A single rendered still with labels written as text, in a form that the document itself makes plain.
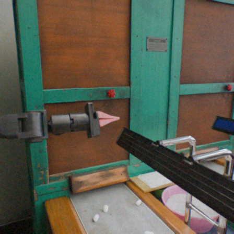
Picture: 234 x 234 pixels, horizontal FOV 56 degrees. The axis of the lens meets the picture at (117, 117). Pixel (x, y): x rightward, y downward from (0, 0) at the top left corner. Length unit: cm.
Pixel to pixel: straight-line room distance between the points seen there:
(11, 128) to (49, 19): 54
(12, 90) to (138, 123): 104
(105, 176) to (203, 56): 89
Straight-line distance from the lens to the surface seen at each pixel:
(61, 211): 103
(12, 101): 183
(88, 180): 109
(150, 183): 119
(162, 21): 124
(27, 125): 62
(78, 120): 63
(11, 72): 182
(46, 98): 98
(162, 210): 103
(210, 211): 114
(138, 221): 100
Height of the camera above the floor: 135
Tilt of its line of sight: 12 degrees down
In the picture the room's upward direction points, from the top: straight up
